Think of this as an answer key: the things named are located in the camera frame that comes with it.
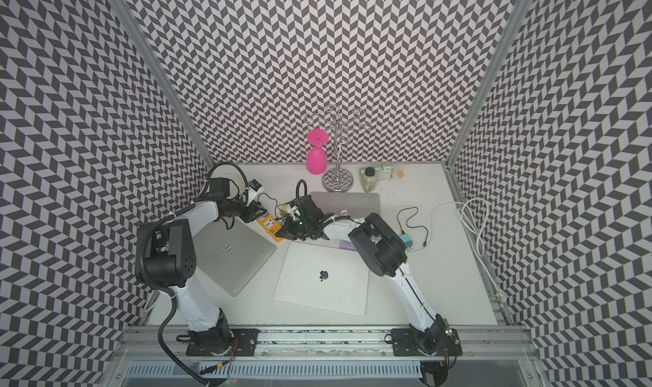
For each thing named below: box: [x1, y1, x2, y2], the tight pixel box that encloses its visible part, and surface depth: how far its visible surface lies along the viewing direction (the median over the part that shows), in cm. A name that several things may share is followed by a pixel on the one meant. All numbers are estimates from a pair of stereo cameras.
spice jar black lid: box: [361, 166, 377, 194], surface depth 105 cm
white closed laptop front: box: [273, 241, 371, 317], surface depth 85 cm
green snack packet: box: [374, 163, 394, 180], surface depth 110 cm
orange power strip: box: [256, 214, 284, 243], surface depth 97 cm
